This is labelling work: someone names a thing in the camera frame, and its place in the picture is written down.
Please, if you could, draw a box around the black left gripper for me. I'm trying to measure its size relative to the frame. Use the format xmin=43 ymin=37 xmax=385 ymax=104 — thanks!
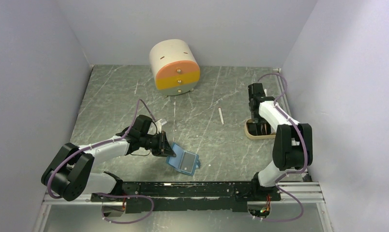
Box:
xmin=140 ymin=130 xmax=176 ymax=158

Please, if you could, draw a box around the blue leather card holder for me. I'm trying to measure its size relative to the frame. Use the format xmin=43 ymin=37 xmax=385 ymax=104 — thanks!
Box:
xmin=166 ymin=143 xmax=201 ymax=176

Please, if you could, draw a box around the credit card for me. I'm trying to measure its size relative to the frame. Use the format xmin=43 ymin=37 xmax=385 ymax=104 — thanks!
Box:
xmin=180 ymin=152 xmax=197 ymax=173

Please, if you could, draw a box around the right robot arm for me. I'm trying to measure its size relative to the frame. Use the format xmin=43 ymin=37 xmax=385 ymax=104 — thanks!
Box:
xmin=244 ymin=83 xmax=313 ymax=200

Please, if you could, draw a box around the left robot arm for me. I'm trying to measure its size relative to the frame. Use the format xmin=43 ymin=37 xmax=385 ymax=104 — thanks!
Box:
xmin=41 ymin=115 xmax=176 ymax=201

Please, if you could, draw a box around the beige card tray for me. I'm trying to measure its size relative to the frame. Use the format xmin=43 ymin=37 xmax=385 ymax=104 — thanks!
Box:
xmin=244 ymin=119 xmax=276 ymax=140

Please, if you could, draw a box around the white pen red cap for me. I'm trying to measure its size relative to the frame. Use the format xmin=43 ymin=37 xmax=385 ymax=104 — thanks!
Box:
xmin=218 ymin=107 xmax=224 ymax=125

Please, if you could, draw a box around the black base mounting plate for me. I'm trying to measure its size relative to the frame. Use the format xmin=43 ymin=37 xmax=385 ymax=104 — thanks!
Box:
xmin=90 ymin=180 xmax=281 ymax=213

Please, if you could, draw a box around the round cream drawer cabinet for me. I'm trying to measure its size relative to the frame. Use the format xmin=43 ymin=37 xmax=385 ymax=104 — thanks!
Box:
xmin=149 ymin=39 xmax=200 ymax=96

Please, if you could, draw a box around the right side aluminium rail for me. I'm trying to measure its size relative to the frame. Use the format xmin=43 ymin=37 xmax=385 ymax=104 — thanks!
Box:
xmin=272 ymin=72 xmax=309 ymax=184

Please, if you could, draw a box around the aluminium frame rail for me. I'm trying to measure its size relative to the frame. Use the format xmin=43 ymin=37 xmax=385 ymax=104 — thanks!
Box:
xmin=34 ymin=181 xmax=333 ymax=232

